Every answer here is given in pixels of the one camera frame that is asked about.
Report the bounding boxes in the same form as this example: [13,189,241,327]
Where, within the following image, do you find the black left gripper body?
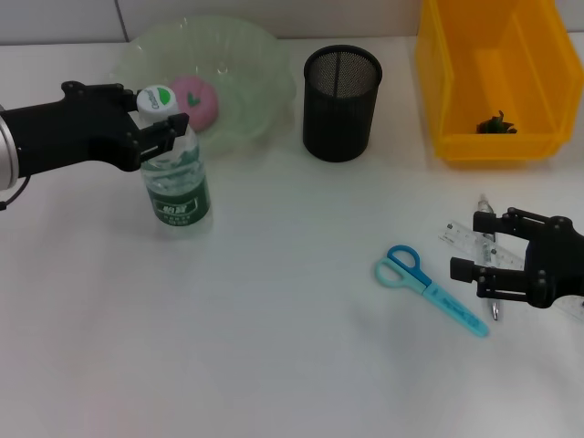
[0,80,142,178]

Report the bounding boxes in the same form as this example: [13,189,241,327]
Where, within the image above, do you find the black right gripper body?
[522,216,584,310]

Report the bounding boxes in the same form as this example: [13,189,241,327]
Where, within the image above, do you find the silver pen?
[476,193,503,320]

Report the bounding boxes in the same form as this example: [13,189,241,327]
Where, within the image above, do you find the clear plastic ruler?
[437,220,584,323]

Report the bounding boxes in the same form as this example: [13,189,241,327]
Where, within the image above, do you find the pink peach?
[169,75,222,133]

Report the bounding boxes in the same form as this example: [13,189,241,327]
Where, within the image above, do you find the blue scissors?
[374,245,490,339]

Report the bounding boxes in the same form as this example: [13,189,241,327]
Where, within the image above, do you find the clear green-label water bottle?
[135,84,214,227]

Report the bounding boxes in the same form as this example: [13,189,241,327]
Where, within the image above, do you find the translucent green fruit plate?
[111,16,298,155]

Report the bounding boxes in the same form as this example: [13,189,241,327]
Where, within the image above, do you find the black mesh pen holder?
[302,44,383,163]

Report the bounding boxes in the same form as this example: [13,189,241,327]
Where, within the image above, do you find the yellow plastic bin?
[413,0,575,168]

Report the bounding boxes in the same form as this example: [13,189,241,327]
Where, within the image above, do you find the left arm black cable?
[0,175,33,211]

